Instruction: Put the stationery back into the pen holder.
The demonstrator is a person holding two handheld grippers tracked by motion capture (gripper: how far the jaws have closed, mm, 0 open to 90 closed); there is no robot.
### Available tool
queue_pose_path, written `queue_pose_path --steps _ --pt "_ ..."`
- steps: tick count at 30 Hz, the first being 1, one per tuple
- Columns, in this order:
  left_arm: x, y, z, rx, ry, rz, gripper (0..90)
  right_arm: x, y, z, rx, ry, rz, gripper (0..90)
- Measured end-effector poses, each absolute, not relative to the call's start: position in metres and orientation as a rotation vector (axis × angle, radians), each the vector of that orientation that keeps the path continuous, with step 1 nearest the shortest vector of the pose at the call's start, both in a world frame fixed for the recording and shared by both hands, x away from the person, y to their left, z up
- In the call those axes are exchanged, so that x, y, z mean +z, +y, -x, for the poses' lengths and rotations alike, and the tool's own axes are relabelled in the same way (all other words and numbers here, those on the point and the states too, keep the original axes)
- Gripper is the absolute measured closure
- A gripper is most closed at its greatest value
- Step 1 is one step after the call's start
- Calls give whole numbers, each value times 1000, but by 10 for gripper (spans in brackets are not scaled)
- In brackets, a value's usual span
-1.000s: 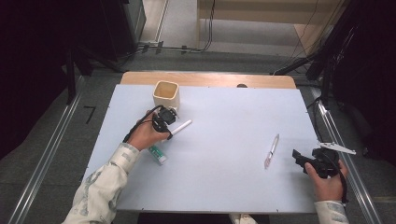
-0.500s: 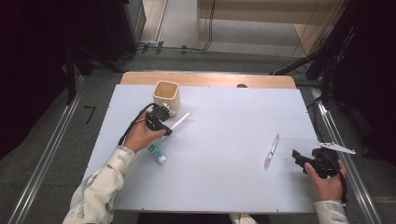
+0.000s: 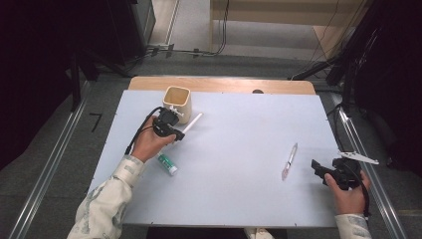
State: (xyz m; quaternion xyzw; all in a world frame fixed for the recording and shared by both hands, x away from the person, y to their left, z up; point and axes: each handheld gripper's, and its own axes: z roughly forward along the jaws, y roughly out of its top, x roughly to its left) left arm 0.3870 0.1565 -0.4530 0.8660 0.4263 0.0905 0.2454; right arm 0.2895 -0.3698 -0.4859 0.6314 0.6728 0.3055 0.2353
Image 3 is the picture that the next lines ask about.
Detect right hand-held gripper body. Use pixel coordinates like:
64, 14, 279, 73
331, 151, 380, 191

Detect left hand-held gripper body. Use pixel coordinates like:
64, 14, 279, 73
152, 105, 185, 138

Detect white pen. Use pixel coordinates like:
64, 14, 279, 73
181, 113, 204, 134

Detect beige square cup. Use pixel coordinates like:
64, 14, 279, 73
161, 85, 193, 124

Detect green and white glue stick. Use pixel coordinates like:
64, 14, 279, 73
156, 152, 178, 177

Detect clear pink pen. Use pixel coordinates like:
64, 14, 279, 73
281, 142, 299, 182

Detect person's left hand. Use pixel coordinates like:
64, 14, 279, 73
131, 116, 176, 163

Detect person's right hand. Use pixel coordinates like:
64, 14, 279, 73
324, 170, 371, 215

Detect person's white shoe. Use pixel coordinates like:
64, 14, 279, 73
244, 227, 275, 239

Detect black tripod leg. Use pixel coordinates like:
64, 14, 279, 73
288, 56, 339, 82

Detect black cabinet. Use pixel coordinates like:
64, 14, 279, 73
108, 0, 157, 65

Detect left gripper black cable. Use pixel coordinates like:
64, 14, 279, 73
124, 106, 164, 156

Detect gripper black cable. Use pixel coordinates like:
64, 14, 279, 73
124, 106, 164, 156
344, 162, 372, 218

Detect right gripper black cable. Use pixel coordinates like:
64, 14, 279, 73
344, 162, 372, 218

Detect black floor cable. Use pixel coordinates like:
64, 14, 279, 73
326, 103, 346, 148

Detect black stand post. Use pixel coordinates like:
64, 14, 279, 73
70, 53, 83, 113

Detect hanging black cables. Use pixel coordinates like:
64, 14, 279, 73
212, 0, 232, 56

